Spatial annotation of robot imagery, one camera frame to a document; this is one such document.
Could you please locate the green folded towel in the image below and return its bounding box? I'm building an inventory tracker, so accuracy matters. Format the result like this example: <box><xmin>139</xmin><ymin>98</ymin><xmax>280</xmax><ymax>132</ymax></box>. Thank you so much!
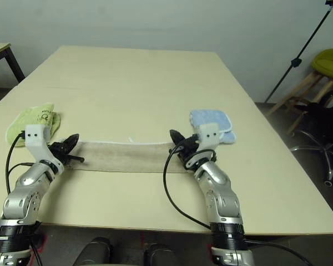
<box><xmin>6</xmin><ymin>102</ymin><xmax>62</xmax><ymax>147</ymax></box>

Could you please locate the black robot left foot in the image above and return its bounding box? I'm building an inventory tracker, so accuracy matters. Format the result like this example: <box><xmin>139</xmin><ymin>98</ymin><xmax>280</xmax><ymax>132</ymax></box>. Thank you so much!
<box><xmin>72</xmin><ymin>237</ymin><xmax>113</xmax><ymax>266</ymax></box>

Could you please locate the blue folded towel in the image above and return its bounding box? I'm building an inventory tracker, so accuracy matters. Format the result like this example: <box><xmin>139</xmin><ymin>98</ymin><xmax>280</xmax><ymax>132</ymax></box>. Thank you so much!
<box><xmin>189</xmin><ymin>109</ymin><xmax>236</xmax><ymax>145</ymax></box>

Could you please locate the black tripod stand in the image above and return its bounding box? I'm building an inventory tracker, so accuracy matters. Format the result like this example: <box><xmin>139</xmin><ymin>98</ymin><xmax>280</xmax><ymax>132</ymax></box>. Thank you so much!
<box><xmin>265</xmin><ymin>0</ymin><xmax>333</xmax><ymax>103</ymax></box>

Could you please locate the black office chair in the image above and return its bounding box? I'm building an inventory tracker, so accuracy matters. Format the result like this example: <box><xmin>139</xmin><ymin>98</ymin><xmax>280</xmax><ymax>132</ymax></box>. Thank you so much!
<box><xmin>287</xmin><ymin>88</ymin><xmax>333</xmax><ymax>188</ymax></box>

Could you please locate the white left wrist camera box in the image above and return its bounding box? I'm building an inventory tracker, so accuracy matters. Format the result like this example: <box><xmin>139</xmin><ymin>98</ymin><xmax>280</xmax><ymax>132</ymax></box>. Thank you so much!
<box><xmin>24</xmin><ymin>124</ymin><xmax>65</xmax><ymax>174</ymax></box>

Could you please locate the wooden stool green cushion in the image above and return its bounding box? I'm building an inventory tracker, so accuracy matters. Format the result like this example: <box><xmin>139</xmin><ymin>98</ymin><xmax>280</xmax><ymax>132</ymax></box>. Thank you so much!
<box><xmin>266</xmin><ymin>49</ymin><xmax>333</xmax><ymax>135</ymax></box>

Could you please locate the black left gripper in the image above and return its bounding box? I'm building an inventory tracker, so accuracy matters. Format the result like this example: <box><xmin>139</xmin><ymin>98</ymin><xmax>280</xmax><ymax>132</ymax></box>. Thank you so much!
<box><xmin>48</xmin><ymin>132</ymin><xmax>85</xmax><ymax>167</ymax></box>

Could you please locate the black robot right foot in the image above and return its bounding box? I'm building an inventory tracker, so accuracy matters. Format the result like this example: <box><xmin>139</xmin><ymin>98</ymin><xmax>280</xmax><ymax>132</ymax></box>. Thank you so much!
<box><xmin>143</xmin><ymin>243</ymin><xmax>181</xmax><ymax>266</ymax></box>

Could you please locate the beige towel white trim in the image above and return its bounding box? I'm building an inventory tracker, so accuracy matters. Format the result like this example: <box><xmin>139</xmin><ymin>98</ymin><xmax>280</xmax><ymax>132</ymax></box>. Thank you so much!
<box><xmin>63</xmin><ymin>135</ymin><xmax>189</xmax><ymax>174</ymax></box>

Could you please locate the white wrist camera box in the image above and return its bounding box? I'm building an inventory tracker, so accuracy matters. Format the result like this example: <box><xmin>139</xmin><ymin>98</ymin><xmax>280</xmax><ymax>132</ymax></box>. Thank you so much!
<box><xmin>24</xmin><ymin>124</ymin><xmax>65</xmax><ymax>174</ymax></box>
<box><xmin>183</xmin><ymin>124</ymin><xmax>220</xmax><ymax>171</ymax></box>

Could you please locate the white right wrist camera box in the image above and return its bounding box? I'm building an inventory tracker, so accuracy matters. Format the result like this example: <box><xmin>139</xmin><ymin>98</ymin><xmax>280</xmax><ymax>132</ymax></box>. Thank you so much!
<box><xmin>183</xmin><ymin>124</ymin><xmax>220</xmax><ymax>171</ymax></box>

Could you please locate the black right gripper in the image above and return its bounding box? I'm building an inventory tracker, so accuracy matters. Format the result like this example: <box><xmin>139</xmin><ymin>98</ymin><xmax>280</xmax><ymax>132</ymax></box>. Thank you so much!
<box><xmin>168</xmin><ymin>129</ymin><xmax>201</xmax><ymax>167</ymax></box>

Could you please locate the black robot foot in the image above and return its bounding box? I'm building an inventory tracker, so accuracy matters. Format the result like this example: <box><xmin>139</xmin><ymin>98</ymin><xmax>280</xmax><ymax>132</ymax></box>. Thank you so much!
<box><xmin>143</xmin><ymin>243</ymin><xmax>181</xmax><ymax>266</ymax></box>
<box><xmin>72</xmin><ymin>237</ymin><xmax>113</xmax><ymax>266</ymax></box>

